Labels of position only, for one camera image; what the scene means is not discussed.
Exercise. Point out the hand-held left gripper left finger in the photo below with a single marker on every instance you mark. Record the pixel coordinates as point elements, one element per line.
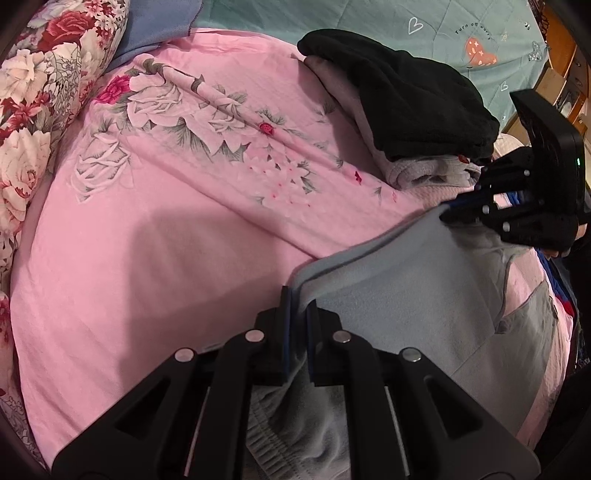
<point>287,332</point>

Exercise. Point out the pink floral bed sheet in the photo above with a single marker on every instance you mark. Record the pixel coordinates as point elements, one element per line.
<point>138,240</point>

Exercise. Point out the wooden furniture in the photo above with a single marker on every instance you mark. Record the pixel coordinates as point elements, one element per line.
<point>561,60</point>

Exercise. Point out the light grey garment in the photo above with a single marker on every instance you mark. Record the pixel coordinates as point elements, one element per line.
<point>351,101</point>

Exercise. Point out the blue red striped clothing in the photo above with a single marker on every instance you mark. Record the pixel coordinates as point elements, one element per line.
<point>565,300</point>

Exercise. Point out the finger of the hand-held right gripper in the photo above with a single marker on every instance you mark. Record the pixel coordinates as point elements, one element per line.
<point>504,177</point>
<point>467,205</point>

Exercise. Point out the black garment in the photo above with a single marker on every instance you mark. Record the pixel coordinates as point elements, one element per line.
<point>415,92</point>

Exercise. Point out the teal quilted blanket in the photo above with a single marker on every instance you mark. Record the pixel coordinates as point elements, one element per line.
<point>369,18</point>

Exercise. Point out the floral pillow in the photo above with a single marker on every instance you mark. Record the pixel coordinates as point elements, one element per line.
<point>37,92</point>

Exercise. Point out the blue cloth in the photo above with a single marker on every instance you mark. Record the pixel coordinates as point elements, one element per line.
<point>157,23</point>

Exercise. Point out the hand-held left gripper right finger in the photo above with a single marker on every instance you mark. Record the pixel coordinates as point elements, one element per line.
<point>313,341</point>

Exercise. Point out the grey pants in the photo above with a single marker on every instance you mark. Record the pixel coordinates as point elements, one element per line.
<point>406,286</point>

